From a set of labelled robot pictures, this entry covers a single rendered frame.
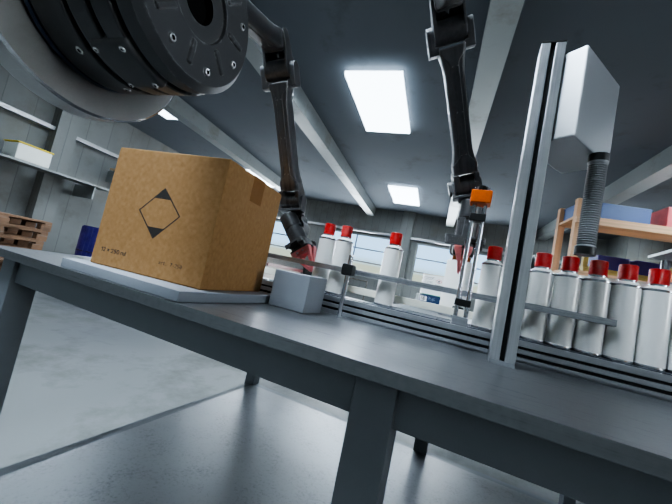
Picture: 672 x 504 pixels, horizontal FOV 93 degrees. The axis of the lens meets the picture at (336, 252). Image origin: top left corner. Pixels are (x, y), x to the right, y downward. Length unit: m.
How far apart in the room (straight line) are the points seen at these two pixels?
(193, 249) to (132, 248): 0.15
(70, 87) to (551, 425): 0.57
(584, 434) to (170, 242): 0.71
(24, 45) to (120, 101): 0.08
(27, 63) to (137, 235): 0.48
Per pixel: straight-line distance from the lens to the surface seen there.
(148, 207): 0.80
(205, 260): 0.68
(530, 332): 0.86
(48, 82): 0.40
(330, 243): 0.95
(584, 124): 0.83
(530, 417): 0.43
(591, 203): 0.82
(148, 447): 1.45
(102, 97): 0.42
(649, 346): 0.92
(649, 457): 0.46
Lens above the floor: 0.93
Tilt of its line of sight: 5 degrees up
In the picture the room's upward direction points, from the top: 12 degrees clockwise
